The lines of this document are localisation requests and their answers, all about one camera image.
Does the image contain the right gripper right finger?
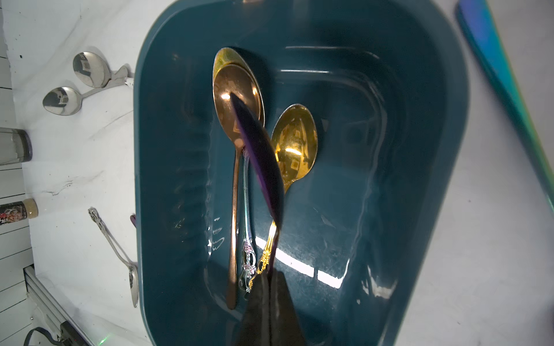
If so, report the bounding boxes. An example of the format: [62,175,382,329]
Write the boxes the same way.
[269,271,306,345]

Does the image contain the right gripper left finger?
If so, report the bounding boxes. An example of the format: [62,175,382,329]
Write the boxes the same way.
[235,273,271,345]

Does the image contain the yellow bowl ornate silver spoon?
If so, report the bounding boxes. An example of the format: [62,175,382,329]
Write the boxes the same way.
[212,47,265,291]

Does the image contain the purple iridescent spoon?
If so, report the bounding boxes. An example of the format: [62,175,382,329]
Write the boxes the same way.
[230,93,284,275]

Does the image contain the gold ornate handle spoon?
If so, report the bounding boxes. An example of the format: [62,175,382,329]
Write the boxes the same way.
[255,104,318,277]

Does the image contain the copper round spoon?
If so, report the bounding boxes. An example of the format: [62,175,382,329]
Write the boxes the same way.
[213,63,262,310]

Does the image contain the teal plastic storage box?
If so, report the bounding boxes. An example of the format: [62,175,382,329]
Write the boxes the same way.
[134,1,468,345]

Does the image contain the small ornate silver spoon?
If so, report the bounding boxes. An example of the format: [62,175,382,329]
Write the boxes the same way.
[88,207,139,308]

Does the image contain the plain silver round spoon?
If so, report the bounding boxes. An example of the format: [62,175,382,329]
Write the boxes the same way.
[43,86,107,116]

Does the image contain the rainbow iridescent spoon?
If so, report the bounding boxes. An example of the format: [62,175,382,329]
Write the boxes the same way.
[455,0,553,208]

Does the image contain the small brown spice jar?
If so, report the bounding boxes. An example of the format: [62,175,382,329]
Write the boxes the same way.
[0,198,39,225]

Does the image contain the clear plastic cup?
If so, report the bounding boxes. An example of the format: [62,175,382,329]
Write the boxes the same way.
[0,128,33,166]

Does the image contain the aluminium mounting rail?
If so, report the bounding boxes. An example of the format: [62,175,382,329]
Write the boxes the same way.
[23,265,94,345]

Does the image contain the silver spoon with printed handle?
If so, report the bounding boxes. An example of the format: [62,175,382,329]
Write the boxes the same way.
[72,51,134,88]

